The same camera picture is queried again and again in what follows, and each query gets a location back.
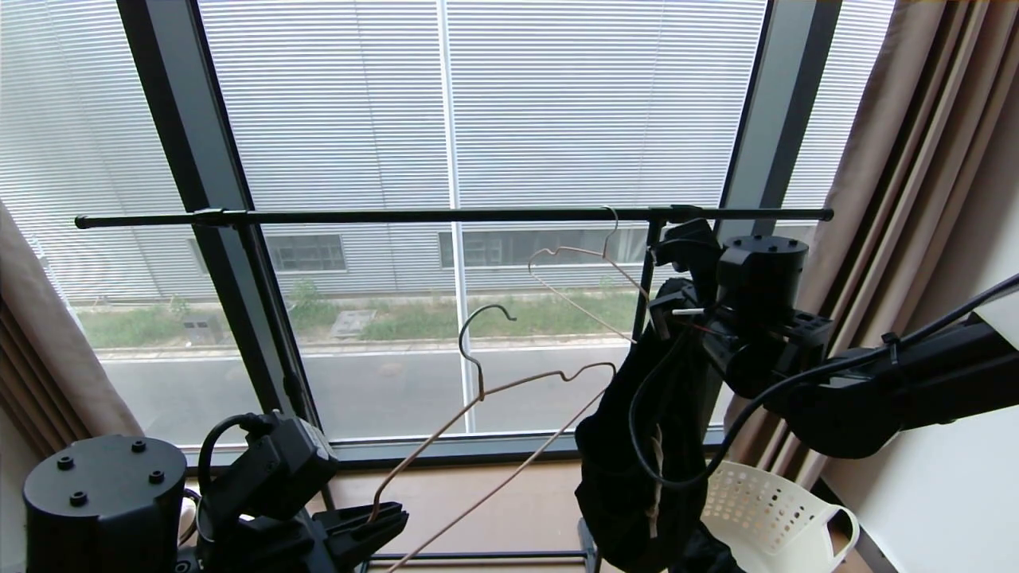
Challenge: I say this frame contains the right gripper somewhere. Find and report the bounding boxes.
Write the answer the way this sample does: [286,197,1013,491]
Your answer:
[649,277,797,399]

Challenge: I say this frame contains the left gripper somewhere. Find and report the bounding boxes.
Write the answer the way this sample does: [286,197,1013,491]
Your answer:
[179,509,359,573]

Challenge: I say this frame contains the black shorts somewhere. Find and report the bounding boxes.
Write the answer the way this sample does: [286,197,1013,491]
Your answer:
[575,318,721,573]

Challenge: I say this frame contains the pink clothes hanger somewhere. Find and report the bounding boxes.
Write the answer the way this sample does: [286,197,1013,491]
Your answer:
[368,304,618,573]
[528,205,654,345]

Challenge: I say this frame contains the white laundry basket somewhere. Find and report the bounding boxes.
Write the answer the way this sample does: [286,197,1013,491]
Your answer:
[701,460,862,573]

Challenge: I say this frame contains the black clothes rack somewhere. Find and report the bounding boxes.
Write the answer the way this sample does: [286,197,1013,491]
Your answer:
[74,205,834,570]

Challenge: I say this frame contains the black garment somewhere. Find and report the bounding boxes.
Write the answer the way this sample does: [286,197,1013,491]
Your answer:
[689,544,747,573]

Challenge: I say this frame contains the brown curtain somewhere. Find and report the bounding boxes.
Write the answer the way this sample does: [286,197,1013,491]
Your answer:
[724,0,1019,490]
[0,203,144,458]

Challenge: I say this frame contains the window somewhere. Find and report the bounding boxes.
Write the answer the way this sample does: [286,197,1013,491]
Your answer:
[0,0,896,466]

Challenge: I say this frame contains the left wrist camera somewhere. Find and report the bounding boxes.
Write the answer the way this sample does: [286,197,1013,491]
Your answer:
[219,411,339,526]

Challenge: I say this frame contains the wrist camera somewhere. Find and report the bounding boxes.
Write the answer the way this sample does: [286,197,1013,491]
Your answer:
[651,219,724,279]
[219,411,339,526]

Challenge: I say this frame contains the black cable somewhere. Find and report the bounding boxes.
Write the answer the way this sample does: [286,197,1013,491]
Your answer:
[195,411,275,526]
[627,275,1019,488]

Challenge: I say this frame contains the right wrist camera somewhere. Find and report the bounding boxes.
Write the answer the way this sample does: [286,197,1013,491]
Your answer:
[651,219,724,279]

